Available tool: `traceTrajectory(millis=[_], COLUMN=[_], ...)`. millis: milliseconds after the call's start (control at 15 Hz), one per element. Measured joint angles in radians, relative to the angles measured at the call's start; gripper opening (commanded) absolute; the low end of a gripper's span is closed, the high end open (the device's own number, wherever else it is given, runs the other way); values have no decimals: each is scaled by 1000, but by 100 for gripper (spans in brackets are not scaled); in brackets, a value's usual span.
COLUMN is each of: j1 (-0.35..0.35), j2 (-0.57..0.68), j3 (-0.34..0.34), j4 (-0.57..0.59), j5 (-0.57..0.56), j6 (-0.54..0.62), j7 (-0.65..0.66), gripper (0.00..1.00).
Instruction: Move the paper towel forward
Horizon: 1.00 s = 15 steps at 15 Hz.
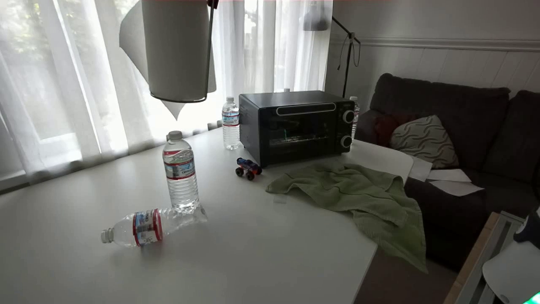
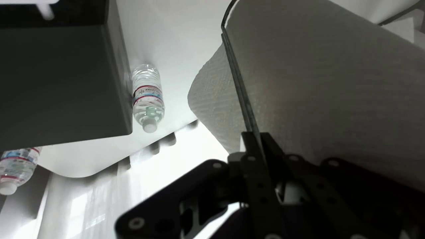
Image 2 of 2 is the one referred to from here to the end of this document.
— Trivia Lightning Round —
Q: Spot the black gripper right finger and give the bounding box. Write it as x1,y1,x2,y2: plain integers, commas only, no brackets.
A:
261,131,425,239

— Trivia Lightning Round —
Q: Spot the clear plastic water bottle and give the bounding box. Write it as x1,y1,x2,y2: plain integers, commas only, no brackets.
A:
131,62,166,134
0,146,43,196

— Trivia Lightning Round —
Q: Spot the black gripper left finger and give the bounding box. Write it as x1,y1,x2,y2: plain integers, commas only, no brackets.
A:
115,131,285,239

